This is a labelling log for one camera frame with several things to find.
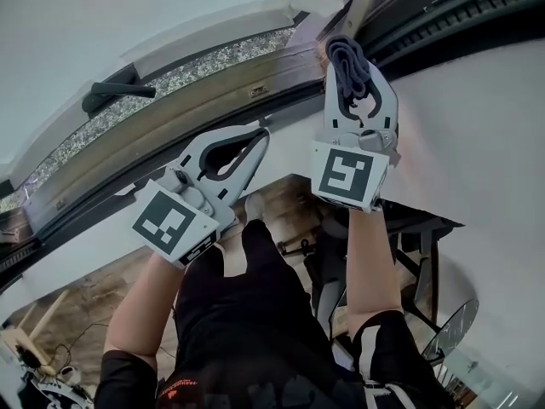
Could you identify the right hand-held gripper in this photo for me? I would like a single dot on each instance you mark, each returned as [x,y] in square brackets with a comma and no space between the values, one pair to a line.
[345,173]

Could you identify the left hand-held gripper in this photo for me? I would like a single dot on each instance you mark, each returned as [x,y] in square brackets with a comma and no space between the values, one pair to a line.
[164,224]

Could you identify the dark grey cloth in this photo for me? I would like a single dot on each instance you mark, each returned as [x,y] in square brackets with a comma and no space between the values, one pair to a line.
[345,58]

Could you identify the person's right forearm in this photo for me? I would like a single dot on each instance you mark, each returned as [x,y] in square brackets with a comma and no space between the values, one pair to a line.
[370,271]

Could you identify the person's left forearm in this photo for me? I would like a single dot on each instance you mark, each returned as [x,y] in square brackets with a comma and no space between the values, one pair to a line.
[140,313]

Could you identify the metal window hinge stay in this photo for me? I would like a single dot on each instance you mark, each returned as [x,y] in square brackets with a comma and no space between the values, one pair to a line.
[364,2]
[10,236]

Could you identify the frosted glass window sash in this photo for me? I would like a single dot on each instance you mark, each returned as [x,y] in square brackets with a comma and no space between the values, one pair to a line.
[106,24]

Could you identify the person's right white shoe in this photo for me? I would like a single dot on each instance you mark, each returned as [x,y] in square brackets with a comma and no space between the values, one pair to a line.
[254,205]

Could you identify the small metal strike plate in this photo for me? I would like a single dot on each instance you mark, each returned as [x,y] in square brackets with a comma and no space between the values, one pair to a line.
[258,91]
[60,205]

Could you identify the dark metal floor fixture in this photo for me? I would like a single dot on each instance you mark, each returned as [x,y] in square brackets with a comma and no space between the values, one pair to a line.
[289,247]

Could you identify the black chair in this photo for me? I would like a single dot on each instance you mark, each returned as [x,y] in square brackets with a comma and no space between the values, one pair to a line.
[421,224]

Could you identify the person's black clothing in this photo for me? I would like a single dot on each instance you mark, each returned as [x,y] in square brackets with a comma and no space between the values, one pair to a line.
[247,313]

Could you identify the grey metal stand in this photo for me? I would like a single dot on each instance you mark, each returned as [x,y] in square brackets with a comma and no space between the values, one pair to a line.
[325,305]

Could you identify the light wooden stool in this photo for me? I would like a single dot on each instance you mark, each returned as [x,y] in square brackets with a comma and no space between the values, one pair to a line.
[51,313]

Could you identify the round glass table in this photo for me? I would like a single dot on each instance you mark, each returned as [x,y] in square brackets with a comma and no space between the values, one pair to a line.
[455,326]

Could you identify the small black gadget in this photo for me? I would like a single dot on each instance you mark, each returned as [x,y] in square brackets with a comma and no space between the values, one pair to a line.
[25,356]

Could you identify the white and black machine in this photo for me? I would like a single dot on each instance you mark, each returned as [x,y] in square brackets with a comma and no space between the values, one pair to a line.
[64,392]

